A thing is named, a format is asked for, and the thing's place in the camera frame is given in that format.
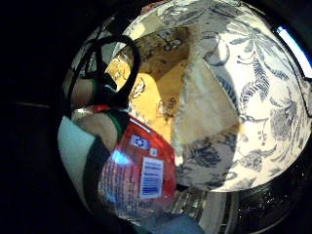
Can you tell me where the clear bottle with red label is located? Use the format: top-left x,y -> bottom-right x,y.
97,113 -> 178,222

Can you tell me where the yellow patterned cloth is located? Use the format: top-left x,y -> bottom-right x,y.
105,26 -> 191,142

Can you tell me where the person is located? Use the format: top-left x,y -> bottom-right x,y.
138,213 -> 205,234

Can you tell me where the beige paper napkin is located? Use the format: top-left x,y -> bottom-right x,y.
171,57 -> 242,148

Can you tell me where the white blue floral tablecloth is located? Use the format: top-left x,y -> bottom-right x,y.
122,0 -> 312,193

